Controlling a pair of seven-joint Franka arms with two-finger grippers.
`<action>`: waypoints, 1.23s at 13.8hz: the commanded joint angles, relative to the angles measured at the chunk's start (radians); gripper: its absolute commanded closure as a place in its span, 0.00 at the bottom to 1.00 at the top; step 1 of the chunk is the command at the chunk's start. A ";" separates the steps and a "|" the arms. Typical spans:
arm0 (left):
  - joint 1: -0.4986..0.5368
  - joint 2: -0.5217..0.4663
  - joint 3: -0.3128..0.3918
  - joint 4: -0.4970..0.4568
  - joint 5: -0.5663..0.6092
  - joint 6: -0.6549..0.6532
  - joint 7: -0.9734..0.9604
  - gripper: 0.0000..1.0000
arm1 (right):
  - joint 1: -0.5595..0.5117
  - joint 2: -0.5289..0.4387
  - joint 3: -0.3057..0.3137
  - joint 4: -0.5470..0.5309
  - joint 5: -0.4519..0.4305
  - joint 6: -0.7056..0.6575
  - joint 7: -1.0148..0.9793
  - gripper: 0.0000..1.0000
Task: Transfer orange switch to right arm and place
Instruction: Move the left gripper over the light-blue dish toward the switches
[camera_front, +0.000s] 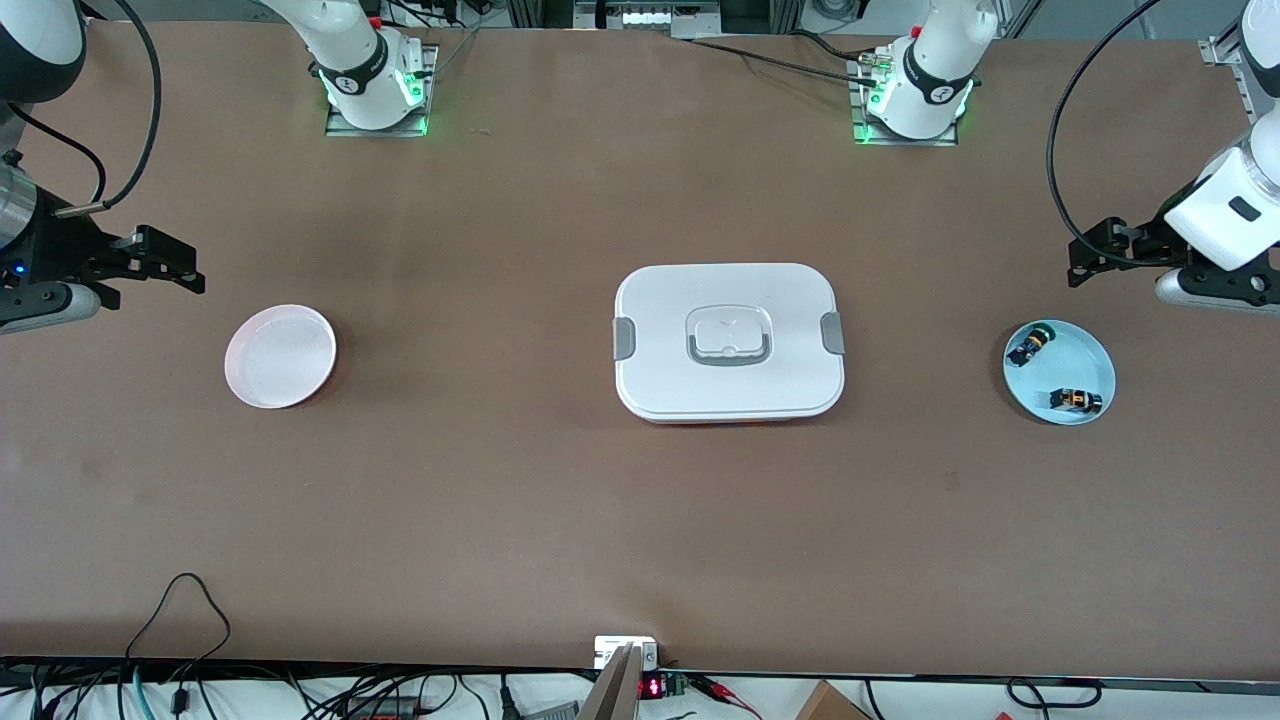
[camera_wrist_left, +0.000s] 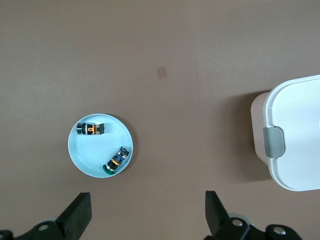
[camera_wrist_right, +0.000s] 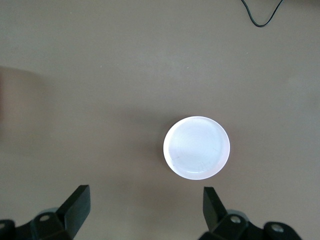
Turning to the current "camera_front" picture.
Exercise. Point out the brown cardboard box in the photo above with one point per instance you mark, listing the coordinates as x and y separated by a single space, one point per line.
825 705

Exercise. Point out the red clip test leads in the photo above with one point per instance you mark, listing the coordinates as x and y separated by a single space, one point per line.
715 686

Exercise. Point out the light blue round plate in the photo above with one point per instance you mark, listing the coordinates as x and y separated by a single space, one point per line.
1072 362

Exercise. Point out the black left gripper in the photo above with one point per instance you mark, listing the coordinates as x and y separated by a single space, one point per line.
1143 242

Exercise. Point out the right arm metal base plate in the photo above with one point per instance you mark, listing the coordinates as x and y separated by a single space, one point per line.
350 132

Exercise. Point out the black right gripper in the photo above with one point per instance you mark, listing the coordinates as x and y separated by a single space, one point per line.
62 249

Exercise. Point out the white lidded storage box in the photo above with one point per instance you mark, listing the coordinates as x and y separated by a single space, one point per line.
660 390

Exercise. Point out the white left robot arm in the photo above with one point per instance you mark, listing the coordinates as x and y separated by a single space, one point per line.
930 80

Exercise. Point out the aluminium profile rail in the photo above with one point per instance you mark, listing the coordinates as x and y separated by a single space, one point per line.
1225 50

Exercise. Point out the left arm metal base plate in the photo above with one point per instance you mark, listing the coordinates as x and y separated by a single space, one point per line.
900 142

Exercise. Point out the pink round plate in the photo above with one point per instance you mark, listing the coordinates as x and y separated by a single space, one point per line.
280 357

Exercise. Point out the red digit display module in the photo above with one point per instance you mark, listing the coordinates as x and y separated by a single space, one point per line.
652 688

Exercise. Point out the orange push-button switch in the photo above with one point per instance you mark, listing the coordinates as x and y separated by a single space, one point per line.
1075 401

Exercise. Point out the tan cardboard strip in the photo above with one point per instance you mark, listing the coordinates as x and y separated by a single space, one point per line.
615 695

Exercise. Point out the small white electronic device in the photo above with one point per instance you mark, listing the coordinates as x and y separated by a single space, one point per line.
607 650

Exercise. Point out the grey power adapter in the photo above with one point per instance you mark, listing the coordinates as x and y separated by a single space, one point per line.
550 712

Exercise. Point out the green push-button switch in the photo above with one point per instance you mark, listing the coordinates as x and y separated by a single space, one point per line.
1030 346

